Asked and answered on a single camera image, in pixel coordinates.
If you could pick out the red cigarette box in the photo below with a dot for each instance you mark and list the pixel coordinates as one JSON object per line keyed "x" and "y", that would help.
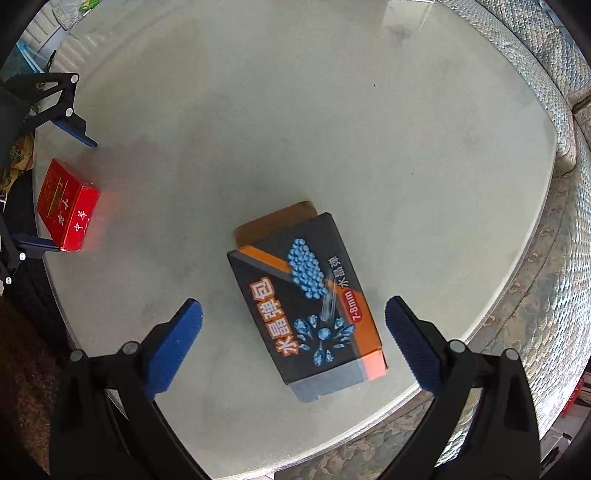
{"x": 60, "y": 198}

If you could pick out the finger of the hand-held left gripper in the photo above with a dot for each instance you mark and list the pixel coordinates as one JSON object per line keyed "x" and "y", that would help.
{"x": 76, "y": 134}
{"x": 37, "y": 242}

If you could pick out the light blue plastic stool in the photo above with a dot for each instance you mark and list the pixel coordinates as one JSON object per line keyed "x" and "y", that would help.
{"x": 27, "y": 56}

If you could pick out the dark brown carpet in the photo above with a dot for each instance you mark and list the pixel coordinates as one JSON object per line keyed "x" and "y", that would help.
{"x": 23, "y": 364}

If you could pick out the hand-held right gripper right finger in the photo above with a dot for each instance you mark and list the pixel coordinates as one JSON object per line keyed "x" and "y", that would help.
{"x": 413, "y": 346}

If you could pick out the black box blue bead print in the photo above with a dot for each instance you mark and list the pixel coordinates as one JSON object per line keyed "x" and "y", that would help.
{"x": 300, "y": 300}

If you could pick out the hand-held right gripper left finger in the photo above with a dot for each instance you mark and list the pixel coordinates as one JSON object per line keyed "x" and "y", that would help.
{"x": 173, "y": 348}

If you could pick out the colourful printed packet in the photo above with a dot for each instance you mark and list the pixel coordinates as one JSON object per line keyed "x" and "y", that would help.
{"x": 16, "y": 161}

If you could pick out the silver quilted sofa cushion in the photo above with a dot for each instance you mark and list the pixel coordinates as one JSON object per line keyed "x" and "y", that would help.
{"x": 545, "y": 60}

